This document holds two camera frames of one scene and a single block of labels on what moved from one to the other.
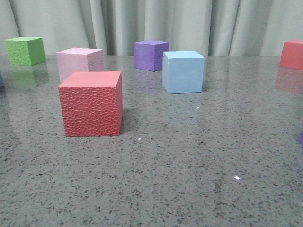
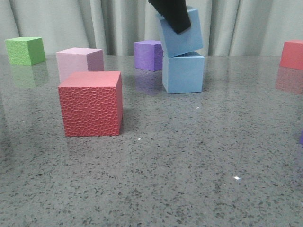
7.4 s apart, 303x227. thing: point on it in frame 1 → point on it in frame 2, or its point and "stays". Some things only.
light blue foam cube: x=2 y=83 → x=184 y=41
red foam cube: x=292 y=55 stays
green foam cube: x=27 y=51 stays
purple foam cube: x=148 y=55 stays
